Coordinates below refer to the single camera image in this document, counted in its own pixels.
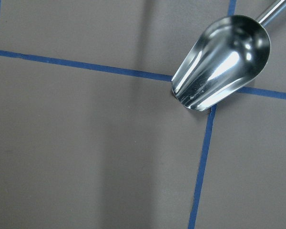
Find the steel scoop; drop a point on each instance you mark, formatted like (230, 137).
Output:
(228, 55)

